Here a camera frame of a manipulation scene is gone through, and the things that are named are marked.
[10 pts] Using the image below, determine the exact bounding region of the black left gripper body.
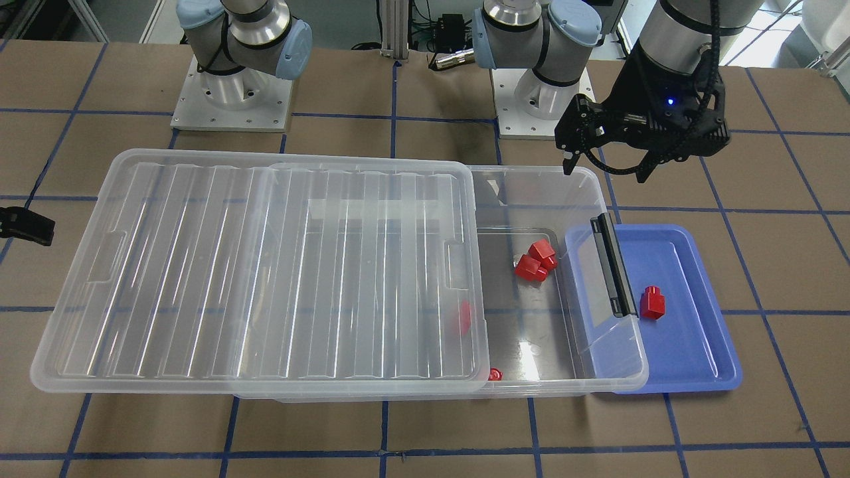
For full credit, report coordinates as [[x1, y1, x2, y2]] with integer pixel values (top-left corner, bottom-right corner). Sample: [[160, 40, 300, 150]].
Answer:
[[555, 46, 730, 157]]

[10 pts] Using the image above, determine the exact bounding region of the red block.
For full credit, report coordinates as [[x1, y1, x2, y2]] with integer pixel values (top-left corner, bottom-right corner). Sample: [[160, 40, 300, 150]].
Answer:
[[458, 300, 471, 336], [528, 238, 558, 270], [639, 285, 667, 320], [514, 254, 549, 282]]

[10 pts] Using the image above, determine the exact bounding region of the clear plastic box lid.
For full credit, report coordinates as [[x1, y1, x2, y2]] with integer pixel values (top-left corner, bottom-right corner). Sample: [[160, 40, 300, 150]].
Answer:
[[30, 149, 491, 402]]

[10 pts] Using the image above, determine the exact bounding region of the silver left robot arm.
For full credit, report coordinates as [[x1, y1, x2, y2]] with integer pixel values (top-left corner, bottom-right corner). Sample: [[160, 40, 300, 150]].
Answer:
[[471, 1, 761, 183]]

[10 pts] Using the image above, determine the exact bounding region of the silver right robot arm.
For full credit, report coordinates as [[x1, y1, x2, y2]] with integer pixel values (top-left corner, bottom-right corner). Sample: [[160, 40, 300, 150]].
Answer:
[[177, 1, 665, 183]]

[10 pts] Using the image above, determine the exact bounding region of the clear plastic storage box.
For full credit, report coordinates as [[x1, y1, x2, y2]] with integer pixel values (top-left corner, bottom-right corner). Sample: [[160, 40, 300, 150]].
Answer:
[[213, 158, 647, 402]]

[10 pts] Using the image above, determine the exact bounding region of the blue plastic tray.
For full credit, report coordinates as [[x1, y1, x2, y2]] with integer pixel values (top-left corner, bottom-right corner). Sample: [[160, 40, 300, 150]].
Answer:
[[614, 224, 743, 394]]

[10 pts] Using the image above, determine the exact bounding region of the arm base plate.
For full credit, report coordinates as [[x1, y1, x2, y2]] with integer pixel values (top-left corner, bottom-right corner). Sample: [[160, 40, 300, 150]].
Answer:
[[170, 58, 294, 133], [491, 68, 595, 140]]

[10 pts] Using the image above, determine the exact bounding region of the black box latch handle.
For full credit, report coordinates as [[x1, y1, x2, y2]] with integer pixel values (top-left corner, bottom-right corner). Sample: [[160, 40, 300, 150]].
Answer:
[[590, 212, 638, 318]]

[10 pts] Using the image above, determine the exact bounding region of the aluminium frame post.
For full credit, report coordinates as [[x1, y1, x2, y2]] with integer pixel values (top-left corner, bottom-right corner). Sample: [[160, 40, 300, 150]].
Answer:
[[377, 0, 412, 64]]

